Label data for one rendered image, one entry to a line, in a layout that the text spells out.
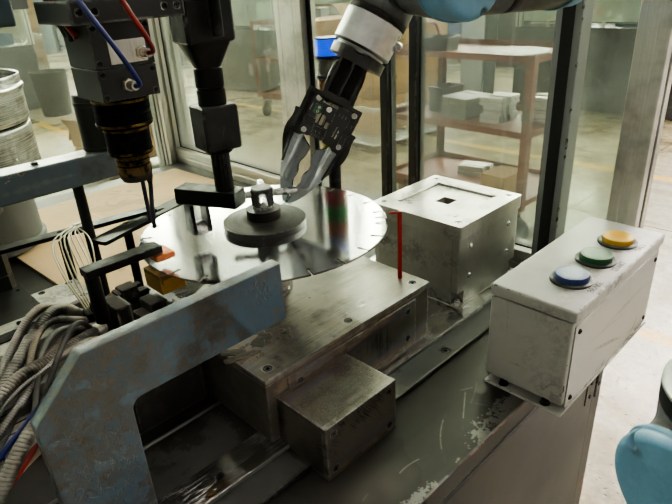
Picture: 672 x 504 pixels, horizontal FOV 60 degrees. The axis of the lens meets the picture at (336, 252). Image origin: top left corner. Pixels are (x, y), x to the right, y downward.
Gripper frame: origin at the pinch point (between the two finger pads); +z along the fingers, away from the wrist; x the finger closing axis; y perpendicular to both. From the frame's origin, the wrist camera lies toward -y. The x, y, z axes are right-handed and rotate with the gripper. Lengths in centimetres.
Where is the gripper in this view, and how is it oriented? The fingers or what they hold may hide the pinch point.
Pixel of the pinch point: (290, 193)
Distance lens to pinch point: 79.0
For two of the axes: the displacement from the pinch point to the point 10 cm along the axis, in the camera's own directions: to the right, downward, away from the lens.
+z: -4.6, 8.6, 2.2
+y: -0.1, 2.5, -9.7
